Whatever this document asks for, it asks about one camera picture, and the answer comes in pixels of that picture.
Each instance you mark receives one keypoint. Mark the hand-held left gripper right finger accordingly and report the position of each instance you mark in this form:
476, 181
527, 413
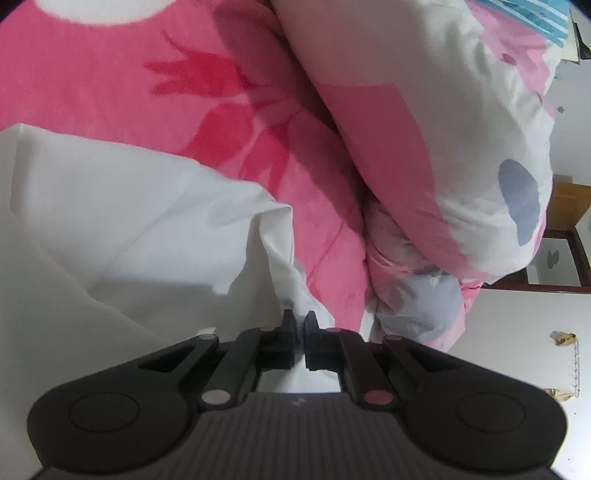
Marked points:
310, 328

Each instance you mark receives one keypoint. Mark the dark wooden frame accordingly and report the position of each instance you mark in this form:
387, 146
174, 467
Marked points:
554, 286

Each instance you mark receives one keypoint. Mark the pink printed blanket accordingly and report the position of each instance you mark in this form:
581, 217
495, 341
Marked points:
138, 78

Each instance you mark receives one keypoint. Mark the blue striped cloth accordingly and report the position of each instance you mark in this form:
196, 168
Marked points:
535, 16

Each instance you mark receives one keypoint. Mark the wall hook rack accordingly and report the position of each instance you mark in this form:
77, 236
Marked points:
567, 341

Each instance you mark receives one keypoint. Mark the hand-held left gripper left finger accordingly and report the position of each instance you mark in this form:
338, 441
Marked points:
289, 328

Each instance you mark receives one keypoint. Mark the white button shirt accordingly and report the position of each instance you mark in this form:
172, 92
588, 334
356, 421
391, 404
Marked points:
138, 221

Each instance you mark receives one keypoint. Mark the white pink printed quilt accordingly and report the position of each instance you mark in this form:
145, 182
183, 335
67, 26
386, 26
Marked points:
415, 138

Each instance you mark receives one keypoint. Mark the light wooden cabinet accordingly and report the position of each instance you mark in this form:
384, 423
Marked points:
570, 203

